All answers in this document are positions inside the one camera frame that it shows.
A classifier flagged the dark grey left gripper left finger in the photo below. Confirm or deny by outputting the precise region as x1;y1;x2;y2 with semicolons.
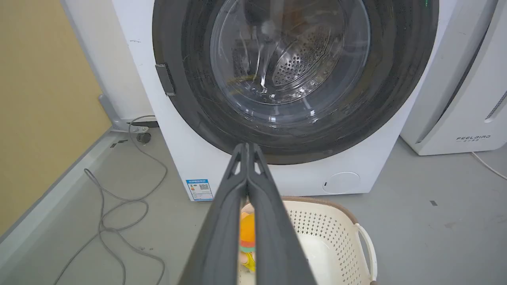
178;143;249;285

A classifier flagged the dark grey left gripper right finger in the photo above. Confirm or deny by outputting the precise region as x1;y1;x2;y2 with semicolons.
247;143;316;285

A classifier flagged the white front-load washing machine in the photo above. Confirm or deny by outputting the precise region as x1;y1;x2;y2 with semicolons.
62;0;460;201

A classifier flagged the round dark washing machine door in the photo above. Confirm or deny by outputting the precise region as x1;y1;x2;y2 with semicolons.
152;0;439;165

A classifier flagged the yellow orange plush toy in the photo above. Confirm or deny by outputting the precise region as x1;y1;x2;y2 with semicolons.
239;212;256;272

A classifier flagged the blue energy label sticker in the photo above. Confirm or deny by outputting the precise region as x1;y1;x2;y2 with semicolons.
186;179;214;201

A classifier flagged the white perforated laundry basket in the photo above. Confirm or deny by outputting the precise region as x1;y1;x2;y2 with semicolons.
237;196;378;285

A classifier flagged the grey wheeled metal stand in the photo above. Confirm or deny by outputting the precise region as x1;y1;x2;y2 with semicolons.
99;94;159;144

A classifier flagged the white Feelbird appliance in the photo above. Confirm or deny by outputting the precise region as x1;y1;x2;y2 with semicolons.
400;0;507;156

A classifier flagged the grey power cable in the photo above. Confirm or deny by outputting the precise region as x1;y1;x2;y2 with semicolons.
54;115;168;285

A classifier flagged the white thin cable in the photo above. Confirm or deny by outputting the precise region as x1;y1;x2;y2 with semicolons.
471;151;507;181

